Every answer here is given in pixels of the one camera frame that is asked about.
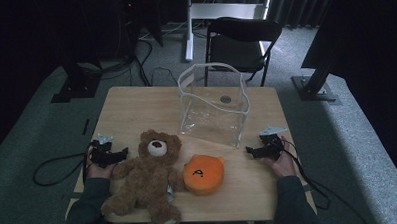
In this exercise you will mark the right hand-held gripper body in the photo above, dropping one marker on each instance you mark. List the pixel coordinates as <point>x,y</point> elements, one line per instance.
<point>272,144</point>

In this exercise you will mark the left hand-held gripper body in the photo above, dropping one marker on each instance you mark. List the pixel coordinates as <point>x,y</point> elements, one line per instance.
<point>100,153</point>

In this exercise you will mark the brown teddy bear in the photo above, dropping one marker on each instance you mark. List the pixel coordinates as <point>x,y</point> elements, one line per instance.
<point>149,180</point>

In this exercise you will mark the clear plastic bag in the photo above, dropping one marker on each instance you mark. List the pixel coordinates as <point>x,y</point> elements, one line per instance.
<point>213,124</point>

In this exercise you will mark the orange plush toy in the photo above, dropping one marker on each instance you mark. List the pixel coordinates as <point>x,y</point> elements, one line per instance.
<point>202,182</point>

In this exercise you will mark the person's left hand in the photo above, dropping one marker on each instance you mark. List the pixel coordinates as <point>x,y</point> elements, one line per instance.
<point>100,171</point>

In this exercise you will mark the person's right hand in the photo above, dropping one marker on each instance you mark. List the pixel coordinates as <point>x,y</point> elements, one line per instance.
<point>283,166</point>

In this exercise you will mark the black tape strip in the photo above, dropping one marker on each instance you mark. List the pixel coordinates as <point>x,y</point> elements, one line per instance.
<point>86,126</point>

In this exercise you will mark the grey tape piece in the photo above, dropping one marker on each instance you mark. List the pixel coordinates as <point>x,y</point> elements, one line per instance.
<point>76,195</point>
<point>306,188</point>

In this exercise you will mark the grey round disc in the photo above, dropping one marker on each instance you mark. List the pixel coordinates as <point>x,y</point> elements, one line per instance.
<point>225,99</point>

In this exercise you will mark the black stand with metal plate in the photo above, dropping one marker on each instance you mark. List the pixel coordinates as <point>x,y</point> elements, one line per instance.
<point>314,88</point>

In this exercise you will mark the black stand base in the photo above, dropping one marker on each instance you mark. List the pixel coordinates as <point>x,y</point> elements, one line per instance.
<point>79,86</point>

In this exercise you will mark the black folding chair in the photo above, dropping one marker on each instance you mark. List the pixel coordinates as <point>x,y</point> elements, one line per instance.
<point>237,50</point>

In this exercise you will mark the dark equipment rack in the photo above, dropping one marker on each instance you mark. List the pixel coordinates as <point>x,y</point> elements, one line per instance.
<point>133,21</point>

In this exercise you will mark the white desk frame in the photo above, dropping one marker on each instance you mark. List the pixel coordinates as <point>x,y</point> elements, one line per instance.
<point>223,10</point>

